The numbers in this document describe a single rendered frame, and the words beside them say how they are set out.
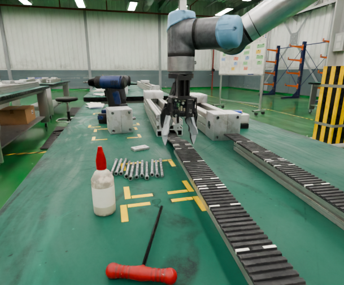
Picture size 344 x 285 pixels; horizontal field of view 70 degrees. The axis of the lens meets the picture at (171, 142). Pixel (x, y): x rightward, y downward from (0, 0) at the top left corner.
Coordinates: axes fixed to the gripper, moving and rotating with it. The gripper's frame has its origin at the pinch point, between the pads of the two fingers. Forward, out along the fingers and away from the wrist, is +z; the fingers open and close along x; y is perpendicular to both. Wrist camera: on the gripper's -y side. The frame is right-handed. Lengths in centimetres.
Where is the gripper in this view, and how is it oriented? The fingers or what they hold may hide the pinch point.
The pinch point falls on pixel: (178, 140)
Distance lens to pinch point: 76.2
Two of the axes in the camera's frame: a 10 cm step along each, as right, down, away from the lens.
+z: 0.0, 9.6, 2.7
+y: 1.7, 2.7, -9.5
